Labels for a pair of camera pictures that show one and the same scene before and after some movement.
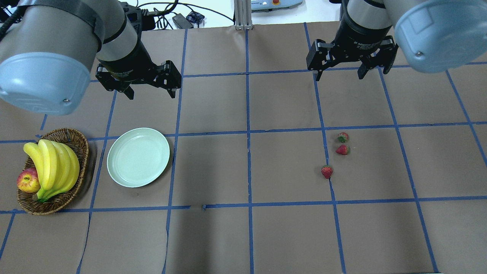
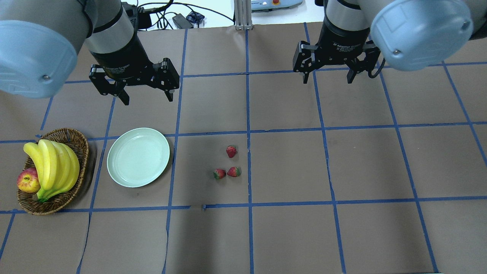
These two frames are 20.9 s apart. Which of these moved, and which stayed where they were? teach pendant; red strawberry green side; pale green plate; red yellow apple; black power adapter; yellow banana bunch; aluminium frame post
Moved: red strawberry green side
Stayed: teach pendant; aluminium frame post; black power adapter; red yellow apple; yellow banana bunch; pale green plate
